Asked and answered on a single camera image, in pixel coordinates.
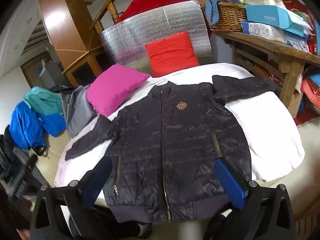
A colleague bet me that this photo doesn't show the grey garment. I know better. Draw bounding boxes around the grey garment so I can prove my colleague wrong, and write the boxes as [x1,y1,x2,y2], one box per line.
[60,84,97,138]

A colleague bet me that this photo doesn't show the brown lattice door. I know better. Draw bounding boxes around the brown lattice door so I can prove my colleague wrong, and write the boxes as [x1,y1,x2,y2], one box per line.
[21,52,48,88]

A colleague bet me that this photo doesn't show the pink pillow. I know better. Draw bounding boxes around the pink pillow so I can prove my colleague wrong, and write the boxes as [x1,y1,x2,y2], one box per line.
[86,64,151,117]

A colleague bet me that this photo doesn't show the silver foil insulation mat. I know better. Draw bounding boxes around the silver foil insulation mat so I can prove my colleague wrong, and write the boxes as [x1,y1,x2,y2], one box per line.
[99,1,213,77]

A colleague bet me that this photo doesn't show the red printed bag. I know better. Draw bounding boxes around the red printed bag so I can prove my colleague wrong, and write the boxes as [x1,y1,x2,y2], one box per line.
[280,0,320,55]

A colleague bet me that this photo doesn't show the blue cardboard box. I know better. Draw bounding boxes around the blue cardboard box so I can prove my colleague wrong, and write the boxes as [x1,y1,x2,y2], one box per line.
[245,4,310,39]

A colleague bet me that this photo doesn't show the grey cabinet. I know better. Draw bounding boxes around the grey cabinet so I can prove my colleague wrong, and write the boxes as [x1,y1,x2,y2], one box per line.
[37,59,65,88]

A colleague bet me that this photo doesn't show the white blanket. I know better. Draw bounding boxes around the white blanket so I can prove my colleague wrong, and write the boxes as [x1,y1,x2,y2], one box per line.
[54,62,306,202]

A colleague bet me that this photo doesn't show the low wooden cabinet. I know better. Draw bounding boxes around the low wooden cabinet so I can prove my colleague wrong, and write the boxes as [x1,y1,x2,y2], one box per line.
[62,51,105,88]

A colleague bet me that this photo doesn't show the blue and teal jacket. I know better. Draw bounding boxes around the blue and teal jacket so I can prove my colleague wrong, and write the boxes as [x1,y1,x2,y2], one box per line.
[9,86,67,150]

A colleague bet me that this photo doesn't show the wicker basket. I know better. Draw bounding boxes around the wicker basket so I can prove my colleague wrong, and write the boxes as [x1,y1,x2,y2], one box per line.
[210,2,248,32]

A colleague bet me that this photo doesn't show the dark puffer jacket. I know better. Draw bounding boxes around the dark puffer jacket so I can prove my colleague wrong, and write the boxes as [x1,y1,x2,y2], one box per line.
[64,76,277,224]

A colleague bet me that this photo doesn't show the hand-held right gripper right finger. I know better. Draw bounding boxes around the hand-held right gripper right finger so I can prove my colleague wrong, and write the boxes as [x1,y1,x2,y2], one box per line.
[204,158,294,240]

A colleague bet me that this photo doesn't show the blue cloth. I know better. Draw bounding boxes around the blue cloth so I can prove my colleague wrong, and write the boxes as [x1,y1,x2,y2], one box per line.
[201,0,240,25]

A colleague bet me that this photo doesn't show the brown curved stair panel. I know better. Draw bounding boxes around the brown curved stair panel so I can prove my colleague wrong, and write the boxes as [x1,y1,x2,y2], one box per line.
[37,0,103,63]

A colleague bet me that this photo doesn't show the wooden stair railing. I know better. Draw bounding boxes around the wooden stair railing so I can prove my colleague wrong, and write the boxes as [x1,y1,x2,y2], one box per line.
[90,0,160,30]

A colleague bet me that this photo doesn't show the white printed tissue pack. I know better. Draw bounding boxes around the white printed tissue pack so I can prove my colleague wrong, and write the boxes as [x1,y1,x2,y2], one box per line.
[241,21,287,43]

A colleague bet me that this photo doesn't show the dark navy garment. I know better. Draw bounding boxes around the dark navy garment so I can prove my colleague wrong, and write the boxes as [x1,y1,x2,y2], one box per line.
[49,85,75,93]

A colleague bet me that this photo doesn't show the stack of coral cloths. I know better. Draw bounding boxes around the stack of coral cloths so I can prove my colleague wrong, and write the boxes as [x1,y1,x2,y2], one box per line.
[300,76,320,125]

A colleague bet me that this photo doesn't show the red pillow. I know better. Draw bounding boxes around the red pillow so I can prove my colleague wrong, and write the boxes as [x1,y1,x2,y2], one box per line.
[145,31,200,78]

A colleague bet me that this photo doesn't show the red cloth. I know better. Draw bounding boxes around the red cloth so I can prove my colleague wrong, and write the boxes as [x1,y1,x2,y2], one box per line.
[116,0,200,23]

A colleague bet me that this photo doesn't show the wooden table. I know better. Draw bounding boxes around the wooden table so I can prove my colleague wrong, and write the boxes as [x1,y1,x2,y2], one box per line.
[211,29,320,119]

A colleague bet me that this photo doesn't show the white blue printed pack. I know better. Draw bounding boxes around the white blue printed pack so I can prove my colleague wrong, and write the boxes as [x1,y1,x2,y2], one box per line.
[285,36,310,53]

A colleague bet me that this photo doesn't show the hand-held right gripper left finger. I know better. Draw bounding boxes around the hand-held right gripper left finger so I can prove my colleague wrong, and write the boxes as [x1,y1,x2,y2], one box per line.
[30,157,113,240]

